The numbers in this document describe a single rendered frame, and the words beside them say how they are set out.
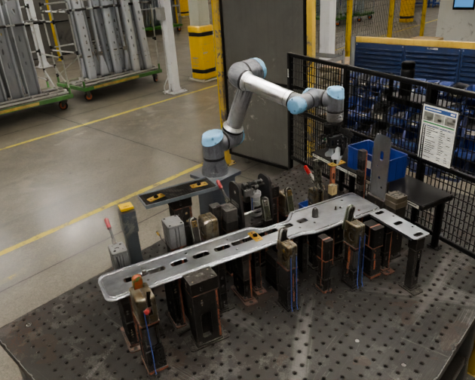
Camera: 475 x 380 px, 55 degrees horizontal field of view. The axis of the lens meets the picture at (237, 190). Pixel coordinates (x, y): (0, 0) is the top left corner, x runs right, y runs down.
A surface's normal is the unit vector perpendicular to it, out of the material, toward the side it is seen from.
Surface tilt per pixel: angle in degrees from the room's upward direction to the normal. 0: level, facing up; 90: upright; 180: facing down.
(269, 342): 0
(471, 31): 90
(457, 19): 90
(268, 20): 89
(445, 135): 90
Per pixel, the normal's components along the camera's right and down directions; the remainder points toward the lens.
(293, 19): -0.67, 0.36
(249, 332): -0.06, -0.90
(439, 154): -0.88, 0.25
